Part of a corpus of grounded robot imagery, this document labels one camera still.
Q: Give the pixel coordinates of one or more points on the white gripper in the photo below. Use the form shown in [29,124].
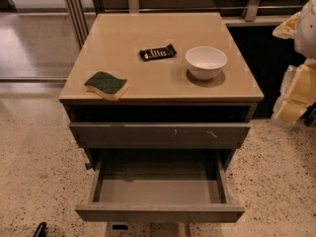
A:
[306,34]

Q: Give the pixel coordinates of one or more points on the grey drawer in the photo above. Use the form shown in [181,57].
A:
[160,186]
[160,135]

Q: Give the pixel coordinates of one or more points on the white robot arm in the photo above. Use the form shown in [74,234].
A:
[305,44]

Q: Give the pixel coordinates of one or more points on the grey drawer cabinet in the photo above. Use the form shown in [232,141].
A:
[166,81]

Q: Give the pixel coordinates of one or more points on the grey top drawer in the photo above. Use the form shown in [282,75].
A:
[160,135]

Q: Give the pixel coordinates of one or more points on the dark object floor right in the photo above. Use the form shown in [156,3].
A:
[311,119]

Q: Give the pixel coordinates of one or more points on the white ceramic bowl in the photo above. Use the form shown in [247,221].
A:
[205,62]

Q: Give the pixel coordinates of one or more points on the black snack bar wrapper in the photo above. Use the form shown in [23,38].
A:
[157,53]

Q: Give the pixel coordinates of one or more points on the green yellow sponge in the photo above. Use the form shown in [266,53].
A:
[106,86]

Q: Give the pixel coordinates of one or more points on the black object floor left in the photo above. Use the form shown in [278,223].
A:
[41,230]

